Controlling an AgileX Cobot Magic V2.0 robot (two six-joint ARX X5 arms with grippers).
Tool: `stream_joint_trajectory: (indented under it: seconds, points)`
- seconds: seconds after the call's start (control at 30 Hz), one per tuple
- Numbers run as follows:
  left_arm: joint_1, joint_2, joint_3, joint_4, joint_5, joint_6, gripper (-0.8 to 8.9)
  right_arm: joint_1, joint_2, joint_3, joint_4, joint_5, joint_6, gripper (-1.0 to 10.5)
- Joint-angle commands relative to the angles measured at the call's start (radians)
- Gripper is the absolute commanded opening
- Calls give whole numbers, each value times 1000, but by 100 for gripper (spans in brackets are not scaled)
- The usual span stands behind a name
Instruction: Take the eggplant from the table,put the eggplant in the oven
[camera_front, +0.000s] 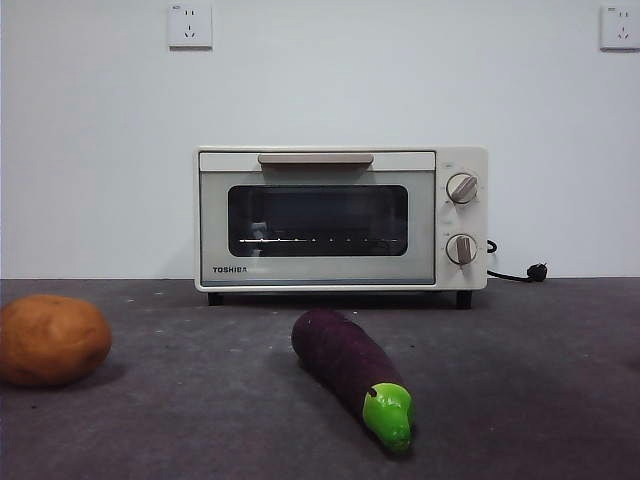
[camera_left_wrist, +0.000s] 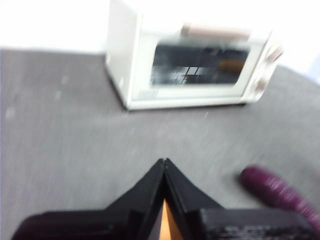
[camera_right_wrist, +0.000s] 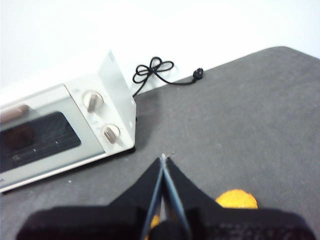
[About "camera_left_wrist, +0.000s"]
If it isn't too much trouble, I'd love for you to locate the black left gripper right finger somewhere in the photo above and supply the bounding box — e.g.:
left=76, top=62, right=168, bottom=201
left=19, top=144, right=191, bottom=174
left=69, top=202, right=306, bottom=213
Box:
left=164, top=157, right=318, bottom=240

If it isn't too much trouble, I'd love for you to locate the beige oven knob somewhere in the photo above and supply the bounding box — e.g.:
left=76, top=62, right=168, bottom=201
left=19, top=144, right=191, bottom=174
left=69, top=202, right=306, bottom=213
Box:
left=252, top=76, right=270, bottom=92
left=264, top=44, right=285, bottom=62

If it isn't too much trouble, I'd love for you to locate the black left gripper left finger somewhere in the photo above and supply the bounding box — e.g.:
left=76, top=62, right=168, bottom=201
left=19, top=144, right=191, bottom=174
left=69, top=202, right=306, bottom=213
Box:
left=12, top=158, right=165, bottom=240

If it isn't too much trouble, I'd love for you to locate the oven glass door with handle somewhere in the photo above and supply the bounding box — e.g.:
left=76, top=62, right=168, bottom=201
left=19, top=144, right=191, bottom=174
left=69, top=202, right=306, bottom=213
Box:
left=129, top=22, right=266, bottom=108

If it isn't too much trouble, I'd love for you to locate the brown potato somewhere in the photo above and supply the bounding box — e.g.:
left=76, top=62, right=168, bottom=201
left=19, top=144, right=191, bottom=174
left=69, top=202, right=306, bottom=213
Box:
left=159, top=198, right=185, bottom=240

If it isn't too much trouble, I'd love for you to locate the purple eggplant with green stem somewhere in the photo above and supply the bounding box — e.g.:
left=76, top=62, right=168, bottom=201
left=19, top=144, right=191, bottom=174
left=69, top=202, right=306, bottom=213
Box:
left=238, top=165, right=320, bottom=232

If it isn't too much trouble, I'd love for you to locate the cream white toaster oven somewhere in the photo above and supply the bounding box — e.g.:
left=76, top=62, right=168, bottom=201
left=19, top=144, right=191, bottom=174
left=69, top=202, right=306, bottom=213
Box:
left=104, top=0, right=285, bottom=111

